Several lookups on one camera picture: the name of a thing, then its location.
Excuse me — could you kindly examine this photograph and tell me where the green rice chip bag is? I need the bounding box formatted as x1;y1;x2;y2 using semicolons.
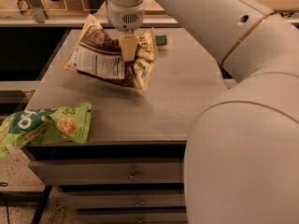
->
0;103;92;158

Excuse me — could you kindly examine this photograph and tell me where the grey drawer cabinet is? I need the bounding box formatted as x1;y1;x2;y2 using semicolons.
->
24;28;226;224

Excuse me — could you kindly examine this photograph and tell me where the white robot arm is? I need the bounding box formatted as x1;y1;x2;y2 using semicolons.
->
107;0;299;224

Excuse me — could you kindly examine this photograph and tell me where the middle drawer knob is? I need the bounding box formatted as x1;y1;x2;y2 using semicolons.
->
135;200;142;208

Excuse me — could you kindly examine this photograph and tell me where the black cable on floor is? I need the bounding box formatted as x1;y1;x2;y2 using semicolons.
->
0;181;11;224

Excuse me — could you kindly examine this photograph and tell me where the brown chip bag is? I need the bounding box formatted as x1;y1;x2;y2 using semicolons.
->
62;15;158;91

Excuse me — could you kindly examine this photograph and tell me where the green yellow sponge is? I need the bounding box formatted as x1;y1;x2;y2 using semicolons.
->
155;35;167;51

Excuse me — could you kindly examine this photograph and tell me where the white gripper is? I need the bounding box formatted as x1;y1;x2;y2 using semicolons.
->
107;2;145;62

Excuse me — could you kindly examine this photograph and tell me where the top drawer knob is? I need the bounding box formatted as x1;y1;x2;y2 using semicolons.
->
128;172;138;182

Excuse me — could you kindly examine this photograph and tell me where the grey metal bracket left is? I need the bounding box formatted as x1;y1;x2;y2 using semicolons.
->
29;0;47;23

